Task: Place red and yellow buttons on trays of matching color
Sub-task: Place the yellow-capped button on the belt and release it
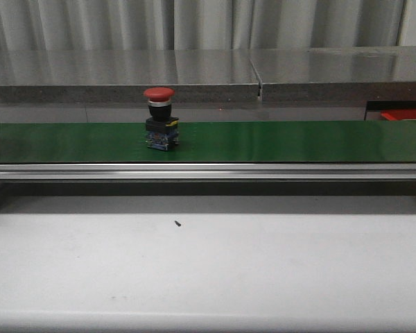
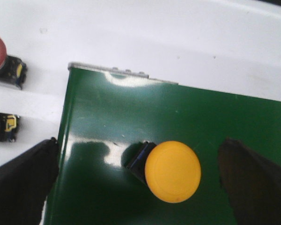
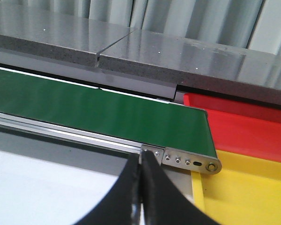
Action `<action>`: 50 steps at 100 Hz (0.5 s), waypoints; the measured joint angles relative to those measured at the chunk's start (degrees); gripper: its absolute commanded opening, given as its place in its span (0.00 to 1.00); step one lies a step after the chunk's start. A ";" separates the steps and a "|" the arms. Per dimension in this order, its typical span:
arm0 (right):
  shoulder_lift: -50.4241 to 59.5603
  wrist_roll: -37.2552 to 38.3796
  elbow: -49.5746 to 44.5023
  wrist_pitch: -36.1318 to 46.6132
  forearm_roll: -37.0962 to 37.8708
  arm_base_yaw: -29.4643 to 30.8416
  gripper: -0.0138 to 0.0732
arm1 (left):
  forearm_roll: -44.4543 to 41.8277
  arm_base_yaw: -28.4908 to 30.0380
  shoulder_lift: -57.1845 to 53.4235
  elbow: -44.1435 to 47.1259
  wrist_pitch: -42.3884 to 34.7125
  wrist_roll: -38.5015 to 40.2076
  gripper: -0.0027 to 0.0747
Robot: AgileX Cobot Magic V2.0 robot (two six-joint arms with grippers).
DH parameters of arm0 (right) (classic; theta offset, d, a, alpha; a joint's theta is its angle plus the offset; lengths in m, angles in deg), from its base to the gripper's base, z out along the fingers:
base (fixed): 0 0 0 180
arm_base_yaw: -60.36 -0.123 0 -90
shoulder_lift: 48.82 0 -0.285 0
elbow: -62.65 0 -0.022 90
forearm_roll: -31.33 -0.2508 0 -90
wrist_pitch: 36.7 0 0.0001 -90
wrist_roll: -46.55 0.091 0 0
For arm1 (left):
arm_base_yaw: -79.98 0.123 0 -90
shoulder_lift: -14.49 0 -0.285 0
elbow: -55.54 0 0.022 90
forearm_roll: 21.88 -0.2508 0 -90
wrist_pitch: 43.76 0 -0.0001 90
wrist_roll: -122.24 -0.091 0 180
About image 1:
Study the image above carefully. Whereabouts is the grey curtain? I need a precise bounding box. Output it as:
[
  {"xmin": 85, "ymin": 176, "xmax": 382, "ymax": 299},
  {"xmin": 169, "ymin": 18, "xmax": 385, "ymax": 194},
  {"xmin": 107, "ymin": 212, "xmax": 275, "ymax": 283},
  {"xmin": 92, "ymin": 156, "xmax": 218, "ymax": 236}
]
[{"xmin": 0, "ymin": 1, "xmax": 406, "ymax": 51}]

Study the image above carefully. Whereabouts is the green conveyor belt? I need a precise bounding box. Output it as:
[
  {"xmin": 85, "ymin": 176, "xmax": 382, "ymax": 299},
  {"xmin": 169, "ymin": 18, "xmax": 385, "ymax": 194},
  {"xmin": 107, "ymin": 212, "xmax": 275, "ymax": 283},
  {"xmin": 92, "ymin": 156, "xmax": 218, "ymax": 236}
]
[{"xmin": 0, "ymin": 121, "xmax": 416, "ymax": 164}]

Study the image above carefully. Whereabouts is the red mushroom push button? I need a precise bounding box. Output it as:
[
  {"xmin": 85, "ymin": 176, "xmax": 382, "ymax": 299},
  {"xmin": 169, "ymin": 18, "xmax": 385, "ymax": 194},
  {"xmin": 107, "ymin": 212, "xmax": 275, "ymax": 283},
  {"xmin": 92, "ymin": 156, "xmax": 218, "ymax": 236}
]
[{"xmin": 144, "ymin": 87, "xmax": 179, "ymax": 151}]

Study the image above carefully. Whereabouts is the aluminium conveyor frame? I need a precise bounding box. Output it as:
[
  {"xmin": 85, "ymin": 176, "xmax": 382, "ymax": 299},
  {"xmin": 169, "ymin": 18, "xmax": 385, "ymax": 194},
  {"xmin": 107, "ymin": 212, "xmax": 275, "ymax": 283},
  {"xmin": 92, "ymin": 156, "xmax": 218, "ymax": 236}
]
[{"xmin": 0, "ymin": 162, "xmax": 416, "ymax": 216}]

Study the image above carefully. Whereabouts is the grey stone counter slab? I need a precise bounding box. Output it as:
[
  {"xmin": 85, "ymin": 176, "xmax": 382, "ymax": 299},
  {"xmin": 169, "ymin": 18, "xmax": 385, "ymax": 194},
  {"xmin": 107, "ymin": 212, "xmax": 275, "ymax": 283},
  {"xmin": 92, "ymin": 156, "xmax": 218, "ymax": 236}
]
[
  {"xmin": 249, "ymin": 46, "xmax": 416, "ymax": 103},
  {"xmin": 0, "ymin": 50, "xmax": 259, "ymax": 103}
]

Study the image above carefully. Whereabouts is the red plastic tray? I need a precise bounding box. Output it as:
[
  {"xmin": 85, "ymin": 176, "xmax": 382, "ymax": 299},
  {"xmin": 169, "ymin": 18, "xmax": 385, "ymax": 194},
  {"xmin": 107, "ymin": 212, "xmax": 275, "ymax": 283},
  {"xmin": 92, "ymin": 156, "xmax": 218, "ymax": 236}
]
[{"xmin": 381, "ymin": 109, "xmax": 416, "ymax": 121}]

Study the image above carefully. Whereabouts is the grey stone counter slab left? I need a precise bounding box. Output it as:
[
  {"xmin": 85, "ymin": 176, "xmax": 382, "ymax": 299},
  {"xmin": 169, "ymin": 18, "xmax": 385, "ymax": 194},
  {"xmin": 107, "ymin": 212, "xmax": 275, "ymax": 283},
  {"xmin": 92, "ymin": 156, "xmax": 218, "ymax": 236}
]
[{"xmin": 0, "ymin": 50, "xmax": 259, "ymax": 103}]

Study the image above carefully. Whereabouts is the grey stone counter slab right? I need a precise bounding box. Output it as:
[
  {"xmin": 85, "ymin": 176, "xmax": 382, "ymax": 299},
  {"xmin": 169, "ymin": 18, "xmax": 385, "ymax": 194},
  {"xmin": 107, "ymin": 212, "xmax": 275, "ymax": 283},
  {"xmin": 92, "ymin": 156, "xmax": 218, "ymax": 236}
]
[{"xmin": 249, "ymin": 46, "xmax": 416, "ymax": 103}]

